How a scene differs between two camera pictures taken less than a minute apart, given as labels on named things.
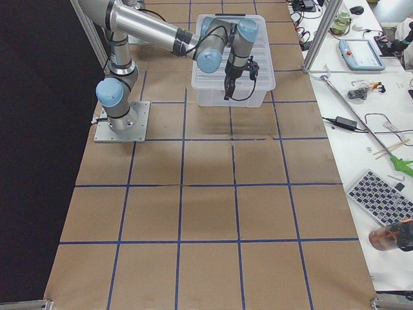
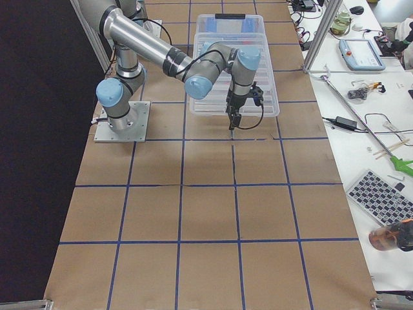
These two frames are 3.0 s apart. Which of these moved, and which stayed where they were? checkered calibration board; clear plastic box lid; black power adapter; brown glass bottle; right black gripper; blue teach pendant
Moved: clear plastic box lid; right black gripper
Stayed: checkered calibration board; blue teach pendant; brown glass bottle; black power adapter
